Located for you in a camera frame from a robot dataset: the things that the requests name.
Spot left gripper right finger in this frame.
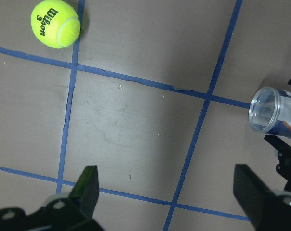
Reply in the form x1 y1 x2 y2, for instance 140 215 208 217
233 164 283 231

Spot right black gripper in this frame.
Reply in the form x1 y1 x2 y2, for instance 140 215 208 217
264 135 291 192

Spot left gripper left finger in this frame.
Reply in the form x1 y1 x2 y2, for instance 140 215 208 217
68 166 99 219

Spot clear tennis ball can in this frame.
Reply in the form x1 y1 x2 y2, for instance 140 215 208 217
248 87 291 139

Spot front Wilson tennis ball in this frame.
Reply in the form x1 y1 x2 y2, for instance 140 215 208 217
30 0 80 49

